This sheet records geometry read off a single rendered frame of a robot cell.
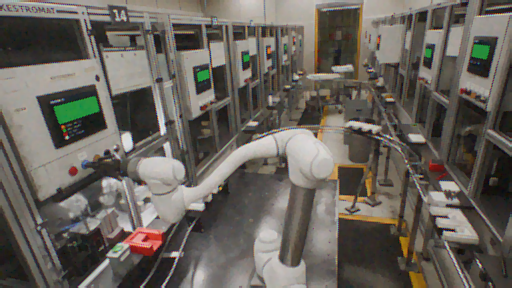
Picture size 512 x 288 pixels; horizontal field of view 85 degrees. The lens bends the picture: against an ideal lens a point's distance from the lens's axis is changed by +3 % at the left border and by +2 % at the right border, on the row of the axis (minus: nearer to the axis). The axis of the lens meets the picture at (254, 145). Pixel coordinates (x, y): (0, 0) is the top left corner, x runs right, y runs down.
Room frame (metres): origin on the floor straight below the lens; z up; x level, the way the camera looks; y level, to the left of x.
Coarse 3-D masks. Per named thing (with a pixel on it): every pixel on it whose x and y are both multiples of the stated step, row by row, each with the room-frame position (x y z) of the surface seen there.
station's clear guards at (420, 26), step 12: (420, 12) 3.19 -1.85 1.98; (408, 24) 3.69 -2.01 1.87; (420, 24) 3.12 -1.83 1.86; (408, 36) 3.57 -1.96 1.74; (420, 36) 3.05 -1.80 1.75; (420, 48) 2.98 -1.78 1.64; (420, 60) 2.92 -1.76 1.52; (396, 72) 4.05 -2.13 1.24; (408, 72) 3.33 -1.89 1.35; (396, 84) 3.94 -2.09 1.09; (408, 84) 3.25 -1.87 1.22; (408, 96) 3.17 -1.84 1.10; (408, 108) 3.09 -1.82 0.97
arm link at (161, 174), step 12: (144, 168) 0.94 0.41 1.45; (156, 168) 0.92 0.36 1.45; (168, 168) 0.92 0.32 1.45; (180, 168) 0.94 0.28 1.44; (144, 180) 0.95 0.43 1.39; (156, 180) 0.92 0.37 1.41; (168, 180) 0.91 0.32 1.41; (180, 180) 0.93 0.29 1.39; (156, 192) 0.93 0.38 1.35; (168, 192) 0.93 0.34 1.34
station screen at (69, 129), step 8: (72, 96) 1.10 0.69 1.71; (80, 96) 1.13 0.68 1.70; (88, 96) 1.16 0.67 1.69; (96, 96) 1.20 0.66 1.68; (56, 104) 1.03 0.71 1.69; (96, 112) 1.18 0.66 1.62; (56, 120) 1.01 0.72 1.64; (72, 120) 1.06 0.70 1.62; (80, 120) 1.10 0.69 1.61; (88, 120) 1.13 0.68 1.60; (96, 120) 1.17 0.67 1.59; (64, 128) 1.03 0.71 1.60; (72, 128) 1.06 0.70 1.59; (80, 128) 1.09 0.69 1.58; (88, 128) 1.12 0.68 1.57; (96, 128) 1.15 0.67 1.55; (64, 136) 1.02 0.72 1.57; (72, 136) 1.04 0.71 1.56
